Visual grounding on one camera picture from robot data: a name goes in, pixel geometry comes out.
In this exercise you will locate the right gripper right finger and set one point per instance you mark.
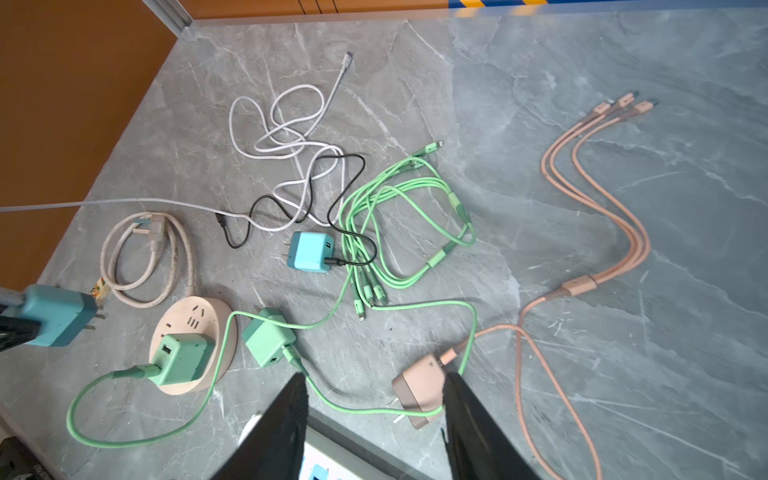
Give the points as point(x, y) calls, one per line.
point(476, 446)

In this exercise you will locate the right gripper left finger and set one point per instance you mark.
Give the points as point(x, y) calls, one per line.
point(274, 448)

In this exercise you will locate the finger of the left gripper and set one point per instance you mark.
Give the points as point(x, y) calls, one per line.
point(15, 332)

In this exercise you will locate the teal charger adapter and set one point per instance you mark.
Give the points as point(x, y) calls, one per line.
point(309, 250)
point(62, 313)

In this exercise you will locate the green charger adapter front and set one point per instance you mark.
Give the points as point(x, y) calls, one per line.
point(268, 340)

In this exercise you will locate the light green charger adapter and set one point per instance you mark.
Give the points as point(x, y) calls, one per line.
point(181, 358)

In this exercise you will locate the white blue power strip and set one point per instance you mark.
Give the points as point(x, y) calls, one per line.
point(333, 453)

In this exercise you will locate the pink charger adapter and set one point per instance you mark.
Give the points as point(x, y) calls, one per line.
point(420, 387)

